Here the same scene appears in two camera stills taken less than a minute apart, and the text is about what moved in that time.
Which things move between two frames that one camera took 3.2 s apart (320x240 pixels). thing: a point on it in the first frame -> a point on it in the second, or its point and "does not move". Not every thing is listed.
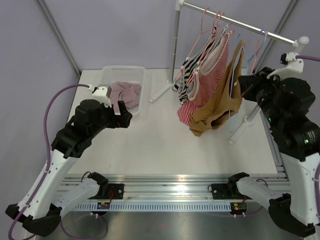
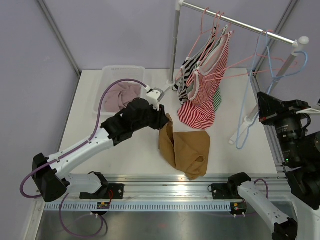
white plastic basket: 128,84 does not move
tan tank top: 227,100 -> 188,151
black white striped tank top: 190,63 does not move
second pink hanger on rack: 217,13 does not move
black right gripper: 249,84 -> 274,109
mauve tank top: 128,92 does not move
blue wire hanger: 248,62 -> 271,84
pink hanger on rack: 201,32 does not move
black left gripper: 119,121 -> 161,118
